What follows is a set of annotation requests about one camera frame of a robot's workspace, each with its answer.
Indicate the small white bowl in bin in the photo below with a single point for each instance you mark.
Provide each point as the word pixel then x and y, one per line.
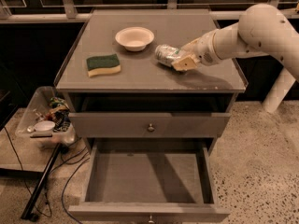
pixel 45 125

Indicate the round top drawer knob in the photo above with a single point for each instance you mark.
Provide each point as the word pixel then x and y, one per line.
pixel 151 128

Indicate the metal window railing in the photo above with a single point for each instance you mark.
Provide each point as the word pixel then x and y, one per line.
pixel 124 3

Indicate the clear plastic bin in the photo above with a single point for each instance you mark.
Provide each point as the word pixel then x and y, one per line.
pixel 37 109

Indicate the white paper bowl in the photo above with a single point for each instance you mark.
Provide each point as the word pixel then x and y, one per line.
pixel 134 38

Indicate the black floor bar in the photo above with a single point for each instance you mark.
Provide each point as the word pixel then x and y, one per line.
pixel 27 213

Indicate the open grey middle drawer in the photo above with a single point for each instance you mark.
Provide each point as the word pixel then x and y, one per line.
pixel 133 179

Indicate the green yellow sponge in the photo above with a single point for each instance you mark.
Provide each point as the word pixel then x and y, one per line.
pixel 103 65

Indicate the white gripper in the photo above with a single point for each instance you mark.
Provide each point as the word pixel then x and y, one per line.
pixel 204 50

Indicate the round middle drawer knob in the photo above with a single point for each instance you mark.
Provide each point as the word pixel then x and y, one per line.
pixel 151 220

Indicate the crushed silver 7up can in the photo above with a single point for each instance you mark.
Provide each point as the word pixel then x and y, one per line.
pixel 166 54

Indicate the grey drawer cabinet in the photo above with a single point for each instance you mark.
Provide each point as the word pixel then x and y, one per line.
pixel 143 85

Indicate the grey top drawer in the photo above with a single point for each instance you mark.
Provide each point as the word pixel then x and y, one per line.
pixel 135 125

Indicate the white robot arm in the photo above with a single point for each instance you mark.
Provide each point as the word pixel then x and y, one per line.
pixel 261 30

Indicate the clutter of items in bin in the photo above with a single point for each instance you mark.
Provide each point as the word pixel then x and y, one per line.
pixel 58 113

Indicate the round drawer knob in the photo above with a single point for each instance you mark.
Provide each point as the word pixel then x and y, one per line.
pixel 151 128
pixel 151 220

